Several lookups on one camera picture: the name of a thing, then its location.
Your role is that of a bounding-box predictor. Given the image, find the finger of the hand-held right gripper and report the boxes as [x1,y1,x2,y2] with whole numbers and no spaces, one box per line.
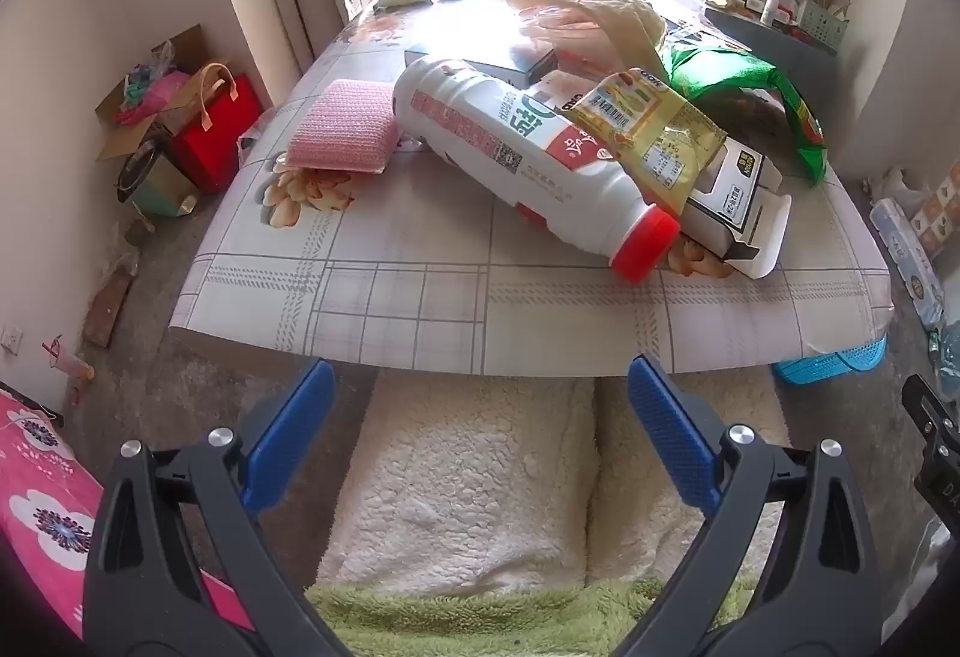
[902,373,960,457]

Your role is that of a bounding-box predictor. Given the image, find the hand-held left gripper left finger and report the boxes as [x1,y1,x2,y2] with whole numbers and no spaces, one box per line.
[82,357,355,657]

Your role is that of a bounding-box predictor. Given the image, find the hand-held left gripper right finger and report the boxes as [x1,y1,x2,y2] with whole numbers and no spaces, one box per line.
[611,353,882,657]

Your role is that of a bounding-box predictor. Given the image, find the blue plastic basket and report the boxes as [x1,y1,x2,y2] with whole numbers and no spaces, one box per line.
[772,336,887,388]

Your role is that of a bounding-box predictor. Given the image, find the white milk bottle red cap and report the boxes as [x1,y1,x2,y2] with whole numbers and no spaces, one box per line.
[391,55,682,284]

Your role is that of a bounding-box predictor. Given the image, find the toilet paper pack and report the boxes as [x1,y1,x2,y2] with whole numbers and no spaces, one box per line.
[870,198,946,328]

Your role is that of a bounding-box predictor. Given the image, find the tile pattern roll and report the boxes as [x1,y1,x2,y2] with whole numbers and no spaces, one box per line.
[911,166,960,253]

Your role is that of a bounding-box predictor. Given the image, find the floral checked tablecloth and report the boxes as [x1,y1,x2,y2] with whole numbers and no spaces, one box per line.
[169,0,895,377]

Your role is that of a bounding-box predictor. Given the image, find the brick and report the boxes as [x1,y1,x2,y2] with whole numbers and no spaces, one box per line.
[82,271,136,349]

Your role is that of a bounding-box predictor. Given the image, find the open white carton box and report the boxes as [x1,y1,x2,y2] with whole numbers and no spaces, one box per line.
[679,143,794,281]

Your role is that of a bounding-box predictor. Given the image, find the crumpled white plastic bag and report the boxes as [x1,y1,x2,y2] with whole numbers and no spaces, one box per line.
[870,166,931,215]

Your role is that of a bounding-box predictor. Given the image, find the pink drink cup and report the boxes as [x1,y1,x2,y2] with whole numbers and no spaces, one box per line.
[43,338,95,382]

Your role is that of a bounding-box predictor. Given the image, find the pink floral blanket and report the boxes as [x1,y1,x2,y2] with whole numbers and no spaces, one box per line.
[0,394,252,635]

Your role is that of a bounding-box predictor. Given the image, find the teal gift bag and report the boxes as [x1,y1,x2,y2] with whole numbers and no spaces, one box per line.
[118,139,200,217]

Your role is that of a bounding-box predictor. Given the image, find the red gift bag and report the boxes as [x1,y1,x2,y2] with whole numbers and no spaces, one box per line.
[174,63,263,193]

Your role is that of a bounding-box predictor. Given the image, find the yellow snack packet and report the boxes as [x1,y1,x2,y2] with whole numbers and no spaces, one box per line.
[559,68,728,215]

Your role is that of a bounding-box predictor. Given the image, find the pink knitted scouring cloth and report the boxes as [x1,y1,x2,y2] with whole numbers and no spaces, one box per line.
[287,78,402,173]

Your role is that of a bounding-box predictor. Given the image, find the cardboard box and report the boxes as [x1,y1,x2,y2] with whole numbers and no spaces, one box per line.
[96,25,207,163]

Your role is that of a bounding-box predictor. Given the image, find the green snack bag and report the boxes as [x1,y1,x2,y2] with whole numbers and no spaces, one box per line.
[660,38,828,185]

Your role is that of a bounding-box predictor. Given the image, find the green plastic basket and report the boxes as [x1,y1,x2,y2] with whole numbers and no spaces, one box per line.
[795,0,852,47]

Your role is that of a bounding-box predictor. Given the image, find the dark flat box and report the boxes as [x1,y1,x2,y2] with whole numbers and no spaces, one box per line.
[405,46,560,88]

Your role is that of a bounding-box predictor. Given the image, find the dark side cabinet with clutter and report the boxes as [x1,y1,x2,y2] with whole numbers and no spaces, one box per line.
[703,4,841,56]

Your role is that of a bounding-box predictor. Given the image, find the beige plastic bag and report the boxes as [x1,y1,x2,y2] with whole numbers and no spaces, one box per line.
[504,0,668,74]

